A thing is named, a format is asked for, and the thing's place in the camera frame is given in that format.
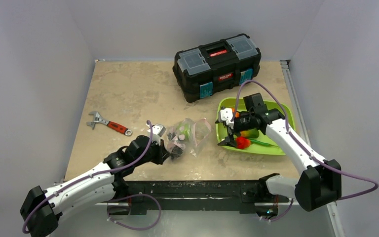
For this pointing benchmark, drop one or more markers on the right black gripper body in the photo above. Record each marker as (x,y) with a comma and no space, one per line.
(230,130)

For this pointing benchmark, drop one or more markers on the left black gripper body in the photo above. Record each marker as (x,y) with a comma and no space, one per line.
(155,152)

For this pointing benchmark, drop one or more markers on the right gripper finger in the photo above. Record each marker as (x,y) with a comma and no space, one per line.
(229,140)
(221,119)

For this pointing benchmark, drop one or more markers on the orange fake fruit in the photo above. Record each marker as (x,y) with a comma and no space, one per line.
(236,113)

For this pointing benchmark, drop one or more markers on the green fake bean pod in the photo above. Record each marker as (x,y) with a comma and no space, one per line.
(253,141)

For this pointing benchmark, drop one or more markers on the clear zip top bag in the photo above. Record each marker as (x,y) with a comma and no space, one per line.
(202,130)

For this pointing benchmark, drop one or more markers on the green orange fake mango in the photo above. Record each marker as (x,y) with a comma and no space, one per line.
(250,134)

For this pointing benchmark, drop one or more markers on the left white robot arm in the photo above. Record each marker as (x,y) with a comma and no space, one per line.
(43,209)

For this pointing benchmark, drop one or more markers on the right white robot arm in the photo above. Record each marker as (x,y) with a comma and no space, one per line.
(320,181)

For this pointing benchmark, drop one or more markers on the dark purple fake grapes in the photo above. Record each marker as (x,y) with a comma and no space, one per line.
(176,145)

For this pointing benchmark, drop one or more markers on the green fake apple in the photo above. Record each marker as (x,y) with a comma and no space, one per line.
(186,132)

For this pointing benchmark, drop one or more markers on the green plastic tray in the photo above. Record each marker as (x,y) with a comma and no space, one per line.
(276,128)

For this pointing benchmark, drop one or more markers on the black plastic toolbox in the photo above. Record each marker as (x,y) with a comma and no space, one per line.
(211,68)

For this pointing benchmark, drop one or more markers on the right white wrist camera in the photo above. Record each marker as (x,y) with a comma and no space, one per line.
(227,112)

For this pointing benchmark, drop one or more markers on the black metal base frame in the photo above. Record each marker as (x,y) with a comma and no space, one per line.
(226,195)

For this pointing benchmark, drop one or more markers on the red handled adjustable wrench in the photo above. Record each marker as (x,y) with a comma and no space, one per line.
(98,119)

